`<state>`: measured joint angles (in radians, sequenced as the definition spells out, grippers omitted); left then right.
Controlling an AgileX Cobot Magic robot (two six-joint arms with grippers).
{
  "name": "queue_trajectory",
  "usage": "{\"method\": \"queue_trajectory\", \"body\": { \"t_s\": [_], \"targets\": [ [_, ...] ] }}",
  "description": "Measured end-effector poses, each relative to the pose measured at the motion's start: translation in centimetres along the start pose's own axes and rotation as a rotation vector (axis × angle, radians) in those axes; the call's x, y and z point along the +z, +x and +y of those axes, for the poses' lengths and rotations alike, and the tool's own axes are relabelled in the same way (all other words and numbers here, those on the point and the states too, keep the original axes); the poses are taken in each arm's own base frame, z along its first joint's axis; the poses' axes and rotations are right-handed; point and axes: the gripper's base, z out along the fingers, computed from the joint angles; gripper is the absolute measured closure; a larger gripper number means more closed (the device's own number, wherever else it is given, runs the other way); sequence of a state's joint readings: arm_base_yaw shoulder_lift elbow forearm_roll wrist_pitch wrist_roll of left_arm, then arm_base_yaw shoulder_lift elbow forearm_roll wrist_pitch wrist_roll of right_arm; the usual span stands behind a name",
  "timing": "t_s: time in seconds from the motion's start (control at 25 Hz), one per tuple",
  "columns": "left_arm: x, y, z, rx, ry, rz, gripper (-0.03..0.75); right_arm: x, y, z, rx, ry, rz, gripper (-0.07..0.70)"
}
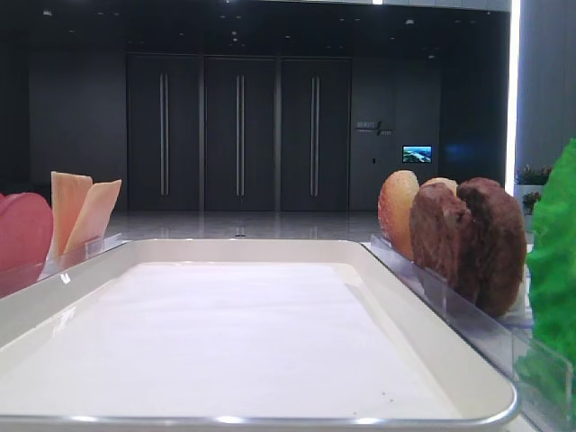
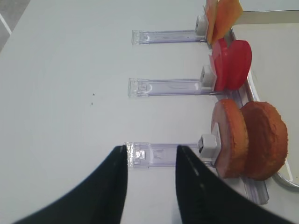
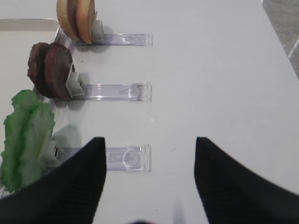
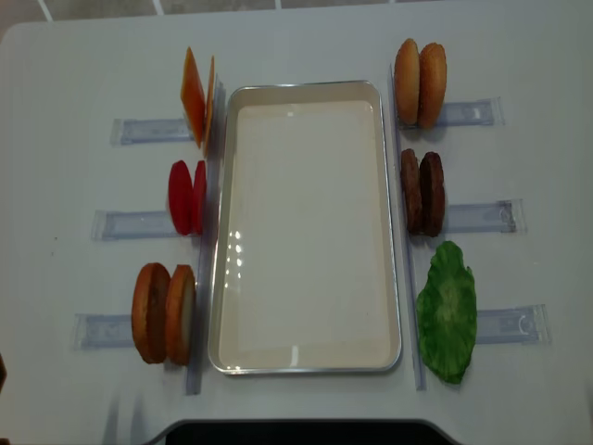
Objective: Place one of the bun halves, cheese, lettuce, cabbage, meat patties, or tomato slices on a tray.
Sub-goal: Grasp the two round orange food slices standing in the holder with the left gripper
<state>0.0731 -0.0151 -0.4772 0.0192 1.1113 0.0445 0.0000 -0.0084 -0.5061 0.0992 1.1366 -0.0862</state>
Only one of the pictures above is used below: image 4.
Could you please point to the brown bun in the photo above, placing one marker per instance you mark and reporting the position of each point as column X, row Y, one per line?
column 180, row 304
column 148, row 312

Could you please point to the black robot base front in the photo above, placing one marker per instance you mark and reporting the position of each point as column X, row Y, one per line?
column 336, row 431

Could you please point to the red tomato slice right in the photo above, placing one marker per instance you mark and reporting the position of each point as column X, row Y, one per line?
column 198, row 197

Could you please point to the red tomato slice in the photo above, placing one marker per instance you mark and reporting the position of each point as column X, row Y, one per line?
column 180, row 196
column 198, row 197

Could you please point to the red tomato slice left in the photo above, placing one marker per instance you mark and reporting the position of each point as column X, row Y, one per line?
column 180, row 196

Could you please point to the brown meat patty left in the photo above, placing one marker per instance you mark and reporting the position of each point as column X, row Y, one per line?
column 410, row 179

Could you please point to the brown meat patty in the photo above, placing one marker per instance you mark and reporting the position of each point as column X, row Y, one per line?
column 433, row 194
column 410, row 179

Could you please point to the brown meat patty right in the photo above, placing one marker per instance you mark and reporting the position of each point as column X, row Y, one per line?
column 433, row 194

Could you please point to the orange cheese slice left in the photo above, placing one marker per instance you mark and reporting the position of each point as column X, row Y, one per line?
column 193, row 98

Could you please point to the green lettuce leaf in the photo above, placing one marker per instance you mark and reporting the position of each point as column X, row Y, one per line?
column 447, row 315

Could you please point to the white metal baking tray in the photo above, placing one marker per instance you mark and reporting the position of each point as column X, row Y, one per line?
column 304, row 274

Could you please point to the clear long strip left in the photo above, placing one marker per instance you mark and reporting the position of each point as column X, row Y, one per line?
column 208, row 243

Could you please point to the clear long strip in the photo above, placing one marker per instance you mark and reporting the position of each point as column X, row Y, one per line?
column 418, row 366
column 208, row 243

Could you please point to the tan bun top left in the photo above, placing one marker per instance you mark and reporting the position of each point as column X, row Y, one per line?
column 407, row 81

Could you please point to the tan bun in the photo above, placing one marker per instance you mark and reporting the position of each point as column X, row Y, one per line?
column 407, row 81
column 433, row 84

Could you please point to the clear long strip right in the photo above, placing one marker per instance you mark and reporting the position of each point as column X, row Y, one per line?
column 418, row 366

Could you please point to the tan bun top right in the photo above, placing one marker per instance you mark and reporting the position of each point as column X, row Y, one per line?
column 433, row 84

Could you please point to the clear holder tomato rail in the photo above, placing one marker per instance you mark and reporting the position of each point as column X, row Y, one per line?
column 122, row 225

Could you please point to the clear holder patty rail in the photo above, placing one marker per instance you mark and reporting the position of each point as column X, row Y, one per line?
column 502, row 216

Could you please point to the clear holder bun top rail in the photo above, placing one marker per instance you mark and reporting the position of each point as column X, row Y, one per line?
column 483, row 112

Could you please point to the clear holder bun rail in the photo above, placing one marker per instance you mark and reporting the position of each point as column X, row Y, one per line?
column 101, row 331
column 483, row 112

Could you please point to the clear holder bun bottom rail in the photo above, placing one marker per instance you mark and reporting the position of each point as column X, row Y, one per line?
column 101, row 331

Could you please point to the clear holder lettuce rail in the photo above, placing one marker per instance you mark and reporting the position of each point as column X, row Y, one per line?
column 521, row 325

